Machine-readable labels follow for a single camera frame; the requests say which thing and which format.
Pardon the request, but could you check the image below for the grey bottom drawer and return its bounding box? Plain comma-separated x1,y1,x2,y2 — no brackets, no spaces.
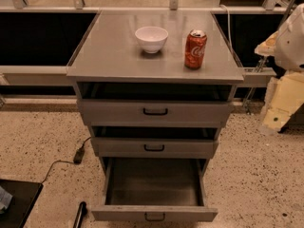
92,158,218,222

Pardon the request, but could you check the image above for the grey drawer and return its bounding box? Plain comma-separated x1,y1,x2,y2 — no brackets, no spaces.
91,137,219,159
77,100,232,128
92,158,218,222

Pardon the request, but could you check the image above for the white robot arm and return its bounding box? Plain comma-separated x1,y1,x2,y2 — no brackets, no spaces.
255,4,304,135

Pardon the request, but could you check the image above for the grey top drawer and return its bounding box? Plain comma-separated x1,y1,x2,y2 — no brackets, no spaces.
77,100,232,128

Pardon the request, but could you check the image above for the grey metal drawer cabinet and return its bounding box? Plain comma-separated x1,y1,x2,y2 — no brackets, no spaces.
66,9,246,176

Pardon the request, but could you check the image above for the grey middle drawer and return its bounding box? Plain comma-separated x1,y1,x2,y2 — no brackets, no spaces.
91,137,219,159

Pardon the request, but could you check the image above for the metal tripod pole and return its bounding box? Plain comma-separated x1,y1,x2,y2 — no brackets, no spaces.
241,0,303,114

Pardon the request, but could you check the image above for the red cola can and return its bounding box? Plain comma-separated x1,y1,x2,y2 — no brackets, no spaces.
184,29,207,69

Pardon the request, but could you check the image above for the white ceramic bowl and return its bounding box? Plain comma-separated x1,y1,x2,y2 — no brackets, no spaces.
135,27,168,53

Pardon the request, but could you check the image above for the black tray on floor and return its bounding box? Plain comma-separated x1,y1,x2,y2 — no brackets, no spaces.
0,180,44,228

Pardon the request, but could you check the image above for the crumpled grey cloth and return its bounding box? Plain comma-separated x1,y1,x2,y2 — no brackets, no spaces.
0,186,13,214

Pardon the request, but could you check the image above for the white cable behind cabinet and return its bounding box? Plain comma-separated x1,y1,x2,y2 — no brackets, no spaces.
219,4,236,57

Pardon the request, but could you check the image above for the black power adapter with cable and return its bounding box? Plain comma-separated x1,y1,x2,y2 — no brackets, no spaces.
41,137,90,184

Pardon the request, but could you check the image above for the black cylindrical handle on floor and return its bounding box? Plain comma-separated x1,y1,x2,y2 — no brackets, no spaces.
73,201,87,228

